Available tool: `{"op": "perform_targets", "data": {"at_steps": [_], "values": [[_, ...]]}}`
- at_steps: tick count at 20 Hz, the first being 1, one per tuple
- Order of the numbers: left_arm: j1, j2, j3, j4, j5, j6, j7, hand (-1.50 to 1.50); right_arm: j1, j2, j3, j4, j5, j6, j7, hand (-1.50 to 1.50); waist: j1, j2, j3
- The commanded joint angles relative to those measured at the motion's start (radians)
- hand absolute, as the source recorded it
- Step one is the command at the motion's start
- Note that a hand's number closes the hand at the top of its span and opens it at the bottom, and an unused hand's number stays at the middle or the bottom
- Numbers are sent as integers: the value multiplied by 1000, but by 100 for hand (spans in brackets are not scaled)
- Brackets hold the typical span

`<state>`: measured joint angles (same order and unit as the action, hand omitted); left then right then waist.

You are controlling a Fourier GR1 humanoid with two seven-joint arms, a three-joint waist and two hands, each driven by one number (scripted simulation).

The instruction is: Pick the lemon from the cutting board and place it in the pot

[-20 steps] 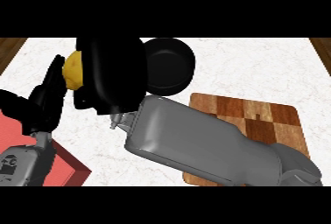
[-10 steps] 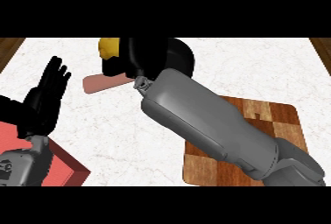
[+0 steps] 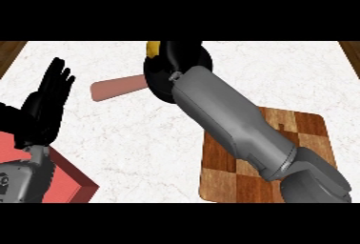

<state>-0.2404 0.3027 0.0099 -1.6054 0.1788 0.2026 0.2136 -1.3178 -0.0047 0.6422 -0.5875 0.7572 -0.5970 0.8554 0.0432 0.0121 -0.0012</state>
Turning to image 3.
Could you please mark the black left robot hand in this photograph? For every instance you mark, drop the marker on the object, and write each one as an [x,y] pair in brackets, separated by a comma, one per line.
[45,105]

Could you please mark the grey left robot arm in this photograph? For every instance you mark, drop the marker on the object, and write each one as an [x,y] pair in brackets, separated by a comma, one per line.
[18,178]

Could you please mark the checkered wooden cutting board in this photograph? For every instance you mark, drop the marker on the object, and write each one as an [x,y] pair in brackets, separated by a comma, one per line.
[309,127]

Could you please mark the yellow lemon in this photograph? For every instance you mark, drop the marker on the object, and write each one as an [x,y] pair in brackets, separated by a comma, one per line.
[152,49]

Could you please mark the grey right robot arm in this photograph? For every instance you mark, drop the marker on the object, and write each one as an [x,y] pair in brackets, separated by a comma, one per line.
[234,127]

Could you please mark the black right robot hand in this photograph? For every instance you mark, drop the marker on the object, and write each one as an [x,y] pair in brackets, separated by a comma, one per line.
[181,54]

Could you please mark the red box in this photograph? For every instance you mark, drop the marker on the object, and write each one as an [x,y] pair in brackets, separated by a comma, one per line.
[65,184]

